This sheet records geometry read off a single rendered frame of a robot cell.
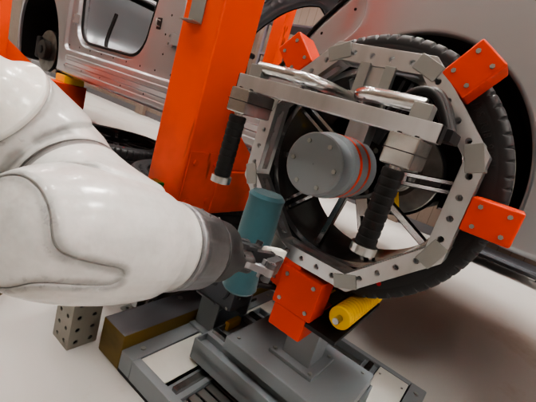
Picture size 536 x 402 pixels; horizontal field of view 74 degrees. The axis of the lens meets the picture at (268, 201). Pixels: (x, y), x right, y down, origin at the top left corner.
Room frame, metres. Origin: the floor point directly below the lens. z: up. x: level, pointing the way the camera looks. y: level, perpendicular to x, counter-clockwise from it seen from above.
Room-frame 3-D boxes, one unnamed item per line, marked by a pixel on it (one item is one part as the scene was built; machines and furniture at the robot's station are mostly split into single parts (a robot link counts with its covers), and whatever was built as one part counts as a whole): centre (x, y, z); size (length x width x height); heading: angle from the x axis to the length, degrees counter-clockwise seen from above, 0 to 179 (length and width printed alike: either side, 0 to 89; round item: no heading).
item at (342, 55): (0.86, -0.16, 0.85); 0.54 x 0.07 x 0.54; 57
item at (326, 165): (0.80, -0.12, 0.85); 0.21 x 0.14 x 0.14; 147
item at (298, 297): (0.89, -0.18, 0.48); 0.16 x 0.12 x 0.17; 147
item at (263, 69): (0.81, -0.01, 1.03); 0.19 x 0.18 x 0.11; 147
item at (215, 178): (0.75, 0.11, 0.83); 0.04 x 0.04 x 0.16
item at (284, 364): (1.00, -0.25, 0.32); 0.40 x 0.30 x 0.28; 57
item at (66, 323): (1.05, 0.50, 0.21); 0.10 x 0.10 x 0.42; 57
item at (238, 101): (0.78, 0.10, 0.93); 0.09 x 0.05 x 0.05; 147
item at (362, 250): (0.57, -0.17, 0.83); 0.04 x 0.04 x 0.16
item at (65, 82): (2.50, 1.74, 0.69); 0.52 x 0.17 x 0.35; 147
